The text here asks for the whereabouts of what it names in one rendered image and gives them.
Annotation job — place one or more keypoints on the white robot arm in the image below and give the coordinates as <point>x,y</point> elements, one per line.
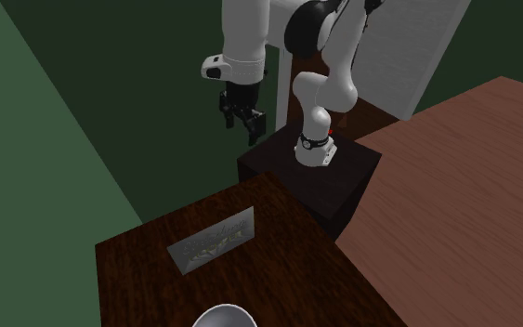
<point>245,31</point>

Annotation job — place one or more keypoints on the dark robot stand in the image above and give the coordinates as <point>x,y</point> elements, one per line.
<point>333,190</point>

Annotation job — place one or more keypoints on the silver metal bowl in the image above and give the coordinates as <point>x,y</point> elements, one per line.
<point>224,317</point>

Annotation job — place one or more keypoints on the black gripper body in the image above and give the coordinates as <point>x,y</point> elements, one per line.
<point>244,95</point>

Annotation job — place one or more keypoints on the grey book with lettering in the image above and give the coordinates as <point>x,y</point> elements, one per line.
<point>215,240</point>

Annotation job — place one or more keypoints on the dark wooden table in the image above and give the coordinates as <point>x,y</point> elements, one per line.
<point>288,281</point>

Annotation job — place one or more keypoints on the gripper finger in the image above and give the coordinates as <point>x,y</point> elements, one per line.
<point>227,111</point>
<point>255,124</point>

